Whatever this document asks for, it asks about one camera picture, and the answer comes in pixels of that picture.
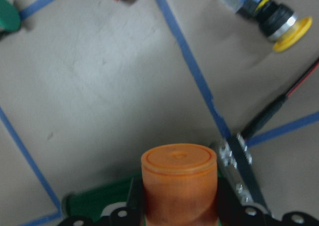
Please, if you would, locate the yellow push button switch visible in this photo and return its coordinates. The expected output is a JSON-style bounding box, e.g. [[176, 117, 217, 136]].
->
[[222, 0, 313, 53]]

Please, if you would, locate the red black power cable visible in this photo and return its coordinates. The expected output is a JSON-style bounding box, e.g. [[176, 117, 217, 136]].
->
[[241, 58, 319, 140]]

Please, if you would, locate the green push button near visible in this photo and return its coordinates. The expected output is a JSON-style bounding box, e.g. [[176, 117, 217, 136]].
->
[[0, 0, 21, 33]]

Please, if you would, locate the green conveyor belt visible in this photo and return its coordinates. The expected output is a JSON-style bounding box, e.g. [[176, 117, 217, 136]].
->
[[61, 172, 225, 226]]

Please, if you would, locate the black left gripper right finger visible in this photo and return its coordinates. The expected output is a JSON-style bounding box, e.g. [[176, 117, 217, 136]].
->
[[217, 177, 242, 226]]

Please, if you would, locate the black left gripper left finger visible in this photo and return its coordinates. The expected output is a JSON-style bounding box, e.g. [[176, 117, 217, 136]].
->
[[126, 177, 145, 226]]

